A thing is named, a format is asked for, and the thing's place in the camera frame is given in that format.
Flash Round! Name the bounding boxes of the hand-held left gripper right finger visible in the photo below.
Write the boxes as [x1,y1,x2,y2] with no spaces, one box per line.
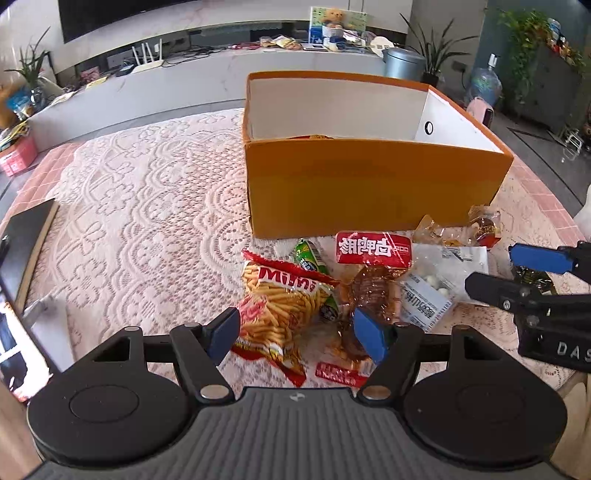
[353,307,513,402]

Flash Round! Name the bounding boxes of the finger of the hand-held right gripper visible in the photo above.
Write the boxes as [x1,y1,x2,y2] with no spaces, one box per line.
[508,240,591,274]
[465,272,591,324]

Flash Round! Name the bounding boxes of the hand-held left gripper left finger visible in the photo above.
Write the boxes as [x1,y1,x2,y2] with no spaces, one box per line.
[76,307,242,404]

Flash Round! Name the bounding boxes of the dark gold snack packet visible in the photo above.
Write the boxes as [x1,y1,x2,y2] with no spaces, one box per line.
[512,267,557,296]

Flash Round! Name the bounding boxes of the brown sausage packet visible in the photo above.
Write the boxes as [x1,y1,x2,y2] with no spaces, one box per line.
[315,265,404,388]

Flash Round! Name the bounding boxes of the dark red snack packet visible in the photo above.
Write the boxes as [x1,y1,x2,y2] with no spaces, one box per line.
[468,205,502,250]

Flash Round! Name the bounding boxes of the white quail egg packet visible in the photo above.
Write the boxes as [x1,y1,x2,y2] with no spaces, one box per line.
[399,244,489,333]

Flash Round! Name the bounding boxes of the red fries snack bag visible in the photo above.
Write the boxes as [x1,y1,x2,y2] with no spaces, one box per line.
[231,249,340,387]

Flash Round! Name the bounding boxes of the clear yellow candy bag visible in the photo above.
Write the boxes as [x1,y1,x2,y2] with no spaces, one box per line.
[412,215,469,250]

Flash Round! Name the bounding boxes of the red label meat packet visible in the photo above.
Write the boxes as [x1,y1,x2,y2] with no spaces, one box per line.
[335,231,413,269]

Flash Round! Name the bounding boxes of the green snack packet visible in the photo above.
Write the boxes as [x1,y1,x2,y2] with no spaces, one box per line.
[294,239,340,321]

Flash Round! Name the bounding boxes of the orange cardboard box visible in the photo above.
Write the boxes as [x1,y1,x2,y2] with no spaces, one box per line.
[243,71,515,240]

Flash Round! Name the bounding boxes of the cream cloth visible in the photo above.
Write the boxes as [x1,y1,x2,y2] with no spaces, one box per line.
[551,369,591,480]

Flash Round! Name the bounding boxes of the white lace tablecloth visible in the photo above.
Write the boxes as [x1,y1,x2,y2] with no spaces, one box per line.
[16,108,583,393]

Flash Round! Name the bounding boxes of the pink space heater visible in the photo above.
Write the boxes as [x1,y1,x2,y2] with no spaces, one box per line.
[466,98,494,125]

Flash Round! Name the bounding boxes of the dark cabinet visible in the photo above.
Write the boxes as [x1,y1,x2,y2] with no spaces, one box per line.
[503,46,591,134]

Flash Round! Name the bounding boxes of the large water bottle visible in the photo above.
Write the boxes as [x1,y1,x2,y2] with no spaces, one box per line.
[466,54,503,110]

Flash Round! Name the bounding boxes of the trailing ivy plant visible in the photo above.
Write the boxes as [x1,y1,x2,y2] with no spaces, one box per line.
[496,7,555,112]

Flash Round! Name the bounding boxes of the black flat board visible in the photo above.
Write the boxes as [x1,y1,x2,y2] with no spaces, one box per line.
[0,198,61,315]

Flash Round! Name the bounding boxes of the long leaf potted plant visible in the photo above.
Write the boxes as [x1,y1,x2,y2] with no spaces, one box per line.
[399,11,472,88]

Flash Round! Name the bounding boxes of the grey trash can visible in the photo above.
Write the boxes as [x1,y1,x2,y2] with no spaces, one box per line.
[383,47,426,81]

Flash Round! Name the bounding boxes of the white stone console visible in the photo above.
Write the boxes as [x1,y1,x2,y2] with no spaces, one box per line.
[28,46,393,153]

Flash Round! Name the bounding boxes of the pink storage box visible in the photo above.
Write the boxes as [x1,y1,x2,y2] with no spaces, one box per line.
[0,136,38,177]

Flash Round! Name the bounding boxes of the white router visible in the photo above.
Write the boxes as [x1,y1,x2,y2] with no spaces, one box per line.
[131,41,164,72]

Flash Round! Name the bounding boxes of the green picture board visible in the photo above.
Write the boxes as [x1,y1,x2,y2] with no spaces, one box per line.
[309,7,368,43]

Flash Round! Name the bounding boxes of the snack packets on console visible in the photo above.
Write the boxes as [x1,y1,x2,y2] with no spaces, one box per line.
[261,34,302,49]

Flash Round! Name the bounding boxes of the gold vase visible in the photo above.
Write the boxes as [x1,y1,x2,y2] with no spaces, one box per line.
[0,85,17,130]

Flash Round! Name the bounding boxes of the black television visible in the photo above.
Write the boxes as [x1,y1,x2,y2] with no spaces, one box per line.
[58,0,310,44]

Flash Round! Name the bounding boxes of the green plant in vase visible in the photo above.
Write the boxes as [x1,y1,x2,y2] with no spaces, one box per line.
[4,28,51,112]

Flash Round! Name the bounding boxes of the white wire rack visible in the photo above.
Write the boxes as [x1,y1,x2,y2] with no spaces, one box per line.
[551,127,585,158]

